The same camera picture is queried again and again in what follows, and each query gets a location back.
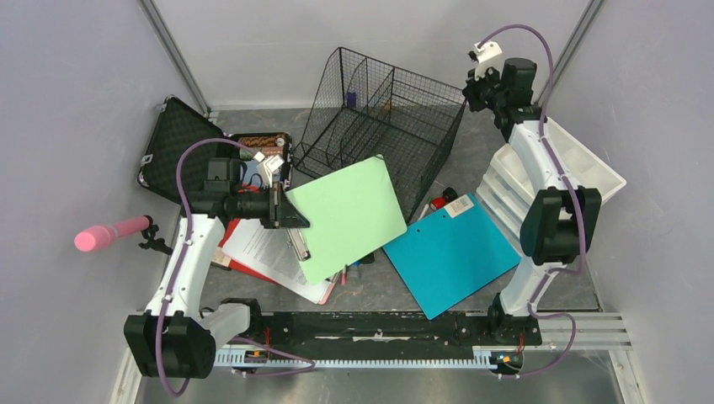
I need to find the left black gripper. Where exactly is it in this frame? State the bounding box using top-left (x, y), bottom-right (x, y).
top-left (230, 181), bottom-right (309, 229)

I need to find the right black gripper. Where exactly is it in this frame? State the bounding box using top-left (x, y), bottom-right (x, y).
top-left (462, 64), bottom-right (506, 114)

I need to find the light green clipboard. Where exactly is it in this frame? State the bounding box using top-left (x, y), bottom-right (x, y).
top-left (287, 155), bottom-right (407, 284)

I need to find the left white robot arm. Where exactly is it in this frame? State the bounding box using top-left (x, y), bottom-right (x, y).
top-left (124, 155), bottom-right (284, 388)

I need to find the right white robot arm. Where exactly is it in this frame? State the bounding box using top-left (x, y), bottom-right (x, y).
top-left (288, 49), bottom-right (602, 343)

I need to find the white printed paper sheet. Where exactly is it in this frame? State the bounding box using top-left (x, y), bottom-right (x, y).
top-left (213, 219), bottom-right (336, 305)

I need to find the red clipboard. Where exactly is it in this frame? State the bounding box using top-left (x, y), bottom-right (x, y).
top-left (218, 219), bottom-right (293, 287)

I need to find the orange black chip stack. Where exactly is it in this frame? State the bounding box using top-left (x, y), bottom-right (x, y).
top-left (241, 133), bottom-right (289, 149)

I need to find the pink pen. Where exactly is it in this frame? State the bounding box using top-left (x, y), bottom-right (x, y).
top-left (340, 266), bottom-right (349, 286)

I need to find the blue grey small cylinder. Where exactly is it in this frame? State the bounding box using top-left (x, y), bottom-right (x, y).
top-left (346, 262), bottom-right (361, 279)

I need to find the pink clear clipboard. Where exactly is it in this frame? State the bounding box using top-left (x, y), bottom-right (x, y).
top-left (317, 272), bottom-right (341, 306)

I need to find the white plastic drawer organizer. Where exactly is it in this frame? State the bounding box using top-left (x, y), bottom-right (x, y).
top-left (476, 120), bottom-right (626, 253)

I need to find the red black round stamp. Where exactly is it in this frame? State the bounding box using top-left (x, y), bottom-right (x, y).
top-left (429, 187), bottom-right (459, 210)

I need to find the green white marker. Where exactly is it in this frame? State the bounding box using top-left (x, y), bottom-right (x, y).
top-left (417, 203), bottom-right (430, 221)

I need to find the black poker chip case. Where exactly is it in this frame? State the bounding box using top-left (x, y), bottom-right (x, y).
top-left (136, 95), bottom-right (292, 204)

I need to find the teal blue clipboard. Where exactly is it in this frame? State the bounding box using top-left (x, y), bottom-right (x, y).
top-left (383, 194), bottom-right (521, 320)

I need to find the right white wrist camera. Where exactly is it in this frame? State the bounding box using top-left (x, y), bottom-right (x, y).
top-left (467, 40), bottom-right (503, 80)

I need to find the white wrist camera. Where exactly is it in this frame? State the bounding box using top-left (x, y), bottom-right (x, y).
top-left (467, 40), bottom-right (503, 80)
top-left (253, 151), bottom-right (285, 188)

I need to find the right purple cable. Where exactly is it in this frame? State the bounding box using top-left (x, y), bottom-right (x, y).
top-left (477, 24), bottom-right (587, 381)

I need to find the purple cable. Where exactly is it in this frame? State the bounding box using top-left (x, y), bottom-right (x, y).
top-left (155, 138), bottom-right (317, 398)
top-left (477, 24), bottom-right (587, 381)

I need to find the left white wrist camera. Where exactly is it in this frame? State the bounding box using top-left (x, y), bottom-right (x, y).
top-left (253, 151), bottom-right (285, 188)

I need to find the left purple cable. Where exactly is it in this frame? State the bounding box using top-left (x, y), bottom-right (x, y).
top-left (155, 138), bottom-right (317, 398)

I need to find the black wire mesh organizer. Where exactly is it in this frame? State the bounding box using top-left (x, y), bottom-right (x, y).
top-left (293, 47), bottom-right (466, 221)

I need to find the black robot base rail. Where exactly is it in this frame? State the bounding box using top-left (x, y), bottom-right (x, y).
top-left (228, 311), bottom-right (543, 364)

